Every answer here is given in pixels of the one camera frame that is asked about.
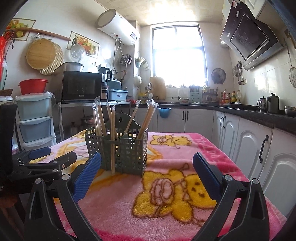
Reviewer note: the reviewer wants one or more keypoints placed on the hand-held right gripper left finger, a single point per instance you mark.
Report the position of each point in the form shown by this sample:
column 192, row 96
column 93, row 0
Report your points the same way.
column 87, row 176

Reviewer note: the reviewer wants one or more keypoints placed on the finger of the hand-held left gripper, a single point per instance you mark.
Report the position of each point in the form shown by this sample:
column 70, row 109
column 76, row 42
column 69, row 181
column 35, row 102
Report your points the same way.
column 57, row 162
column 40, row 152

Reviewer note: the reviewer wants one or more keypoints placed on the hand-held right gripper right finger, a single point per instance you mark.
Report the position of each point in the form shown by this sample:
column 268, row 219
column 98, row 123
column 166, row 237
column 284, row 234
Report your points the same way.
column 207, row 176

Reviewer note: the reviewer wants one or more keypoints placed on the bundle of chopsticks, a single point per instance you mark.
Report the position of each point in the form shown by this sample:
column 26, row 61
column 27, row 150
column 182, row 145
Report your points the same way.
column 112, row 139

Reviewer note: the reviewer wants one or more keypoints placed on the grey-green plastic chopstick holder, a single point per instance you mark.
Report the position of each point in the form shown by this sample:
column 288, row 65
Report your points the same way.
column 129, row 150

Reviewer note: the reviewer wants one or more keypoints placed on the hanging metal kitchen utensils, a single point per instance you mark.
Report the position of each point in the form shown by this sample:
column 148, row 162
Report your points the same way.
column 238, row 69

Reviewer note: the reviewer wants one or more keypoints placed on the small steel pot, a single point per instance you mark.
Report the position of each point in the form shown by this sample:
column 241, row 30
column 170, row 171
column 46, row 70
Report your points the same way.
column 73, row 129

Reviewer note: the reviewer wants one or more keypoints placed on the wicker basket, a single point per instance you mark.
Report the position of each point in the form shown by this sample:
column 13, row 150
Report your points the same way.
column 5, row 92

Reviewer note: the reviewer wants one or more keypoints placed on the pink printed bear blanket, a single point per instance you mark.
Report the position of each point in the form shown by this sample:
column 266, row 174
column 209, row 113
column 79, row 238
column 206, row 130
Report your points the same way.
column 173, row 208

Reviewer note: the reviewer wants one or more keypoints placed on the stacked steel pots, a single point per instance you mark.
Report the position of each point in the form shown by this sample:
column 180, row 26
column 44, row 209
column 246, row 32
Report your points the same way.
column 86, row 122

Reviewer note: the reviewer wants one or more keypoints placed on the white base cabinets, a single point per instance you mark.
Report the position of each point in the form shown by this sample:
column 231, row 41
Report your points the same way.
column 249, row 143

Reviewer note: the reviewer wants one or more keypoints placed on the red plastic basin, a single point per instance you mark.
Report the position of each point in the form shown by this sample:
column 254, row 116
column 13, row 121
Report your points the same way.
column 33, row 87

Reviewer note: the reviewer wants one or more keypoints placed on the steel shelf rack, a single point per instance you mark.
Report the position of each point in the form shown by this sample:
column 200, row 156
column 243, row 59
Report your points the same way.
column 76, row 103

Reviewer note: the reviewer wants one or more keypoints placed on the blue hanging bin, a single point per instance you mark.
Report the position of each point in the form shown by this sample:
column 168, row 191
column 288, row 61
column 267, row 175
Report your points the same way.
column 164, row 113

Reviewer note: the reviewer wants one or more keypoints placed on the red hanging decoration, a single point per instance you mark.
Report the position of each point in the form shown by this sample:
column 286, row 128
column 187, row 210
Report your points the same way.
column 2, row 58

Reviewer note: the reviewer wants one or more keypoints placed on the black microwave oven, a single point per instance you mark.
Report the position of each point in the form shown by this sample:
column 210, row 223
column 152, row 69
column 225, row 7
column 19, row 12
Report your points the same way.
column 81, row 87

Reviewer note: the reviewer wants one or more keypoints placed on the patterned ceramic bowl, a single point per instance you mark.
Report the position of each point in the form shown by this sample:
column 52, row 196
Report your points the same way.
column 184, row 100

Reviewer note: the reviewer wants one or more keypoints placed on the black cooktop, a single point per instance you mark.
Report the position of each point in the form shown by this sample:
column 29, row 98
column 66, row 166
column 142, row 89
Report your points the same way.
column 242, row 106

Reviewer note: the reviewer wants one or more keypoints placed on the light green knife block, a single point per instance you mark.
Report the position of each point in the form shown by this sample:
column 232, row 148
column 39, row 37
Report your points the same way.
column 195, row 96

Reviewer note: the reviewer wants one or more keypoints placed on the row of condiment bottles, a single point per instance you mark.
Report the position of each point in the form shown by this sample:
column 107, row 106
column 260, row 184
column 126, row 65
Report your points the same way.
column 227, row 97

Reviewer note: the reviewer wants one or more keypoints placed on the dark sauce bottle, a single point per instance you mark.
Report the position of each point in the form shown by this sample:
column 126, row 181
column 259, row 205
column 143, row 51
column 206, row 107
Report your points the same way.
column 104, row 95

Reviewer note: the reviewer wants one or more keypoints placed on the black kitchen countertop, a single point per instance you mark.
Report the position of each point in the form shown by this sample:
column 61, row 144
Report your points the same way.
column 266, row 117

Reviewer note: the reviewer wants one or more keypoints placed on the blue plastic crate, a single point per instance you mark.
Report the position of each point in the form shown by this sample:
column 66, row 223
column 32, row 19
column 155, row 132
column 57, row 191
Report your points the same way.
column 118, row 95

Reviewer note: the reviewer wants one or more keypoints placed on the round woven straw mat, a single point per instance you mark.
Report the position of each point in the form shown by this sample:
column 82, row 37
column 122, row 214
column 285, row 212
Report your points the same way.
column 59, row 62

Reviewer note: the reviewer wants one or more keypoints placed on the grey metal container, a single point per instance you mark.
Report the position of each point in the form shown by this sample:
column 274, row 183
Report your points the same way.
column 69, row 67

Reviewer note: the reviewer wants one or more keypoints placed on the glass french press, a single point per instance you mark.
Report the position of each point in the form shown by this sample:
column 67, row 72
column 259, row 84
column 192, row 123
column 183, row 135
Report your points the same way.
column 262, row 104

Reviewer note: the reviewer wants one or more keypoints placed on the blue-grey plastic container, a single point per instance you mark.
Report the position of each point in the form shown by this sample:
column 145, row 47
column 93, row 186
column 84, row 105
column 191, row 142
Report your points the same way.
column 115, row 84

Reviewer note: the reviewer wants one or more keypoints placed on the grey metal kettle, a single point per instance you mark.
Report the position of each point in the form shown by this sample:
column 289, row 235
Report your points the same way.
column 272, row 104

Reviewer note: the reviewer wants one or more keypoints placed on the yellow packet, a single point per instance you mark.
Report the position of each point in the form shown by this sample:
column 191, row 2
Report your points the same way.
column 144, row 95

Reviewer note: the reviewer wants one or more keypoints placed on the beige cutting board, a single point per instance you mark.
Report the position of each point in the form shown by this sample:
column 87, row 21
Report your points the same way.
column 158, row 89

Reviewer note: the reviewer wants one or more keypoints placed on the black blender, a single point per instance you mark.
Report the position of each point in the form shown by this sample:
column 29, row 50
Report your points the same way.
column 108, row 75

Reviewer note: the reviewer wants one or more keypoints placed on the steel bowl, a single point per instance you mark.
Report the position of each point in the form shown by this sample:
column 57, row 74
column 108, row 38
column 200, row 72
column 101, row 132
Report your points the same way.
column 290, row 111

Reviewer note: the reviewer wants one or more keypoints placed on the glass pot lid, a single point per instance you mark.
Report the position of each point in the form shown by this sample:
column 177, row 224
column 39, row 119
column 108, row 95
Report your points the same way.
column 77, row 52

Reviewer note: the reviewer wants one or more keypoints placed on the white round hanging dish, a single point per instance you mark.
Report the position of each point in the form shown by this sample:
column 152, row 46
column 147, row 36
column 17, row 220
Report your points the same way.
column 137, row 81

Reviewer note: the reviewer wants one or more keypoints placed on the wooden rolling pin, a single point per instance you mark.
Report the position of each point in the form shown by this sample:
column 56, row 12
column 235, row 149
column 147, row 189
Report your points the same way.
column 46, row 32

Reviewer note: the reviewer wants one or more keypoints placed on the kitchen window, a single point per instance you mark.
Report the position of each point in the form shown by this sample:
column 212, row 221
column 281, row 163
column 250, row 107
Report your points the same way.
column 179, row 58

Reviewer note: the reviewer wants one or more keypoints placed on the black range hood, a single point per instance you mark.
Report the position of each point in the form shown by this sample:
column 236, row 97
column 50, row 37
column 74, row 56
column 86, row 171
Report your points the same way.
column 249, row 37

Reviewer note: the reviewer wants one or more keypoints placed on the white water heater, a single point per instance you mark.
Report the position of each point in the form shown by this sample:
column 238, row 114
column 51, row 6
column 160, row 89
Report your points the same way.
column 115, row 25

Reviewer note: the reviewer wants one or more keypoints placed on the white upper cabinet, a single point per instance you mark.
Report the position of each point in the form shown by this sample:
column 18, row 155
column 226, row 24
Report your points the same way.
column 256, row 4

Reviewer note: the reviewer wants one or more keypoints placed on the small round wall fan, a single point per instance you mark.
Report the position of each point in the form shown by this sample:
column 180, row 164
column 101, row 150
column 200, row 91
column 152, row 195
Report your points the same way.
column 218, row 75

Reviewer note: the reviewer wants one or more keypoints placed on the fruit wall poster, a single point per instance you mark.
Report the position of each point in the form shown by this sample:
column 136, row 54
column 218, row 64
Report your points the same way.
column 20, row 25
column 90, row 45

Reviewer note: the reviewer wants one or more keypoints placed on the wall-mounted utensil holder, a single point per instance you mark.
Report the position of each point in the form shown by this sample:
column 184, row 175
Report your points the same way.
column 141, row 62

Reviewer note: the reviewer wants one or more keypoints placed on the silver vent duct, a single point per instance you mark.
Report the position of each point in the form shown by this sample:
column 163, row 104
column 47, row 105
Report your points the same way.
column 223, row 44

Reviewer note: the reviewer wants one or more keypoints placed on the wall hook plate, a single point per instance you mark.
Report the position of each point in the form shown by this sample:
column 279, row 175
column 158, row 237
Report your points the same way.
column 287, row 33

